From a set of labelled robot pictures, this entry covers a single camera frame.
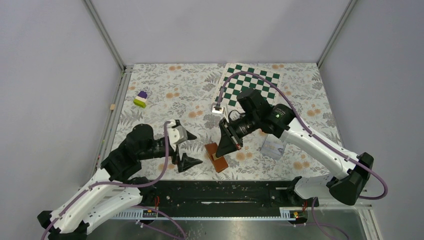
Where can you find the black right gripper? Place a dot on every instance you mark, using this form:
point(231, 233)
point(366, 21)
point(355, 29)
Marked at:
point(228, 144)

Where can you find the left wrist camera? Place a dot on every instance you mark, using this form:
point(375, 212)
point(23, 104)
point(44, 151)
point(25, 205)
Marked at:
point(177, 134)

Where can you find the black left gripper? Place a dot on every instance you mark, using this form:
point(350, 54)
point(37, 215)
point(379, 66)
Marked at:
point(186, 162)

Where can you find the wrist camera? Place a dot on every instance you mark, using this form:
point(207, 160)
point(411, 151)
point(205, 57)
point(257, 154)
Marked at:
point(220, 109)
point(177, 134)

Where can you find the floral patterned table mat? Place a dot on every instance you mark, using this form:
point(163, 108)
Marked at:
point(185, 91)

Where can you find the purple white green block stack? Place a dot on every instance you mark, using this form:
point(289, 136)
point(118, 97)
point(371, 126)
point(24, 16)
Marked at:
point(141, 99)

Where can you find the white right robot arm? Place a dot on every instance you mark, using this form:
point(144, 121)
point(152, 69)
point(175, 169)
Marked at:
point(347, 170)

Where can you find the green white checkerboard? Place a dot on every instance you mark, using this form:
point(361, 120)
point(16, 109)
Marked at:
point(240, 83)

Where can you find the brown leather card holder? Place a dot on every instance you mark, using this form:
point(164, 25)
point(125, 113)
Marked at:
point(219, 163)

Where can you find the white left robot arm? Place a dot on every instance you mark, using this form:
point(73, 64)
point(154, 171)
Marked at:
point(113, 187)

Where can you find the white slotted cable duct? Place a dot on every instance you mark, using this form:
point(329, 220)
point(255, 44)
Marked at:
point(214, 213)

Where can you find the clear plastic card box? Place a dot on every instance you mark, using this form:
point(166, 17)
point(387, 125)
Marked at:
point(273, 147)

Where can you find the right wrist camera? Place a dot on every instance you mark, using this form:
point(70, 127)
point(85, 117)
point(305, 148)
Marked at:
point(220, 109)

